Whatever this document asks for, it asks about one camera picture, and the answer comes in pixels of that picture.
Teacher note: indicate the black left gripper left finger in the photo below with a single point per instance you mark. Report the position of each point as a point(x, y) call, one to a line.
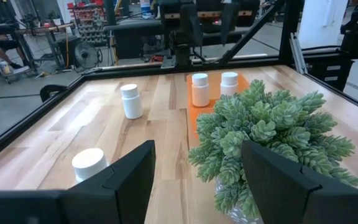
point(120, 193)

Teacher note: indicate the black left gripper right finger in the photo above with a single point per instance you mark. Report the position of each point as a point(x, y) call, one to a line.
point(278, 193)

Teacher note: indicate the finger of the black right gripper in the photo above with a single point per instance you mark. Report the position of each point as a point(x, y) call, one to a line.
point(193, 21)
point(230, 18)

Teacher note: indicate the white pill bottle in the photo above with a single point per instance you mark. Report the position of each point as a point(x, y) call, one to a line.
point(89, 161)
point(229, 84)
point(131, 104)
point(200, 91)

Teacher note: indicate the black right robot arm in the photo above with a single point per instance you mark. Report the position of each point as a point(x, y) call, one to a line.
point(182, 53)

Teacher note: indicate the orange translucent plastic basket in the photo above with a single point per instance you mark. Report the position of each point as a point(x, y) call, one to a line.
point(197, 115)

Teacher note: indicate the artificial succulent in patterned pot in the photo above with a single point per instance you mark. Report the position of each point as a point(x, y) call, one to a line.
point(269, 130)

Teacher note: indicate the black workbench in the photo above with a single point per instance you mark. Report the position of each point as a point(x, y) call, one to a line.
point(129, 34)

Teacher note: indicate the black drawer cabinet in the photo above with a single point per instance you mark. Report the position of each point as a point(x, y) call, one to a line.
point(314, 68)

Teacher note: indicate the red and black bin rack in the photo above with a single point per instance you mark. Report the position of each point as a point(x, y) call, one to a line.
point(89, 21)

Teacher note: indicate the black floor fan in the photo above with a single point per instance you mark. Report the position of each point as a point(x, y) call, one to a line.
point(85, 56)

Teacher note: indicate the wooden workbench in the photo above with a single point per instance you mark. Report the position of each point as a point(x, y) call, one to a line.
point(42, 29)

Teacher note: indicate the white rolling cart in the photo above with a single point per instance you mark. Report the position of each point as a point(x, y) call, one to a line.
point(20, 70)

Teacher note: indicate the yellow bottle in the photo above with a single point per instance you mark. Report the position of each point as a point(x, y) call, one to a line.
point(5, 68)

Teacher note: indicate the person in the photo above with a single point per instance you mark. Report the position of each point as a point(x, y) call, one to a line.
point(2, 46)

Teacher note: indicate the black aluminium table frame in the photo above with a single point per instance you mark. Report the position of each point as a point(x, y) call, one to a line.
point(289, 31)

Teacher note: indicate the black frame bracket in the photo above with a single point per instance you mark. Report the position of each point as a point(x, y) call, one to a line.
point(50, 90)

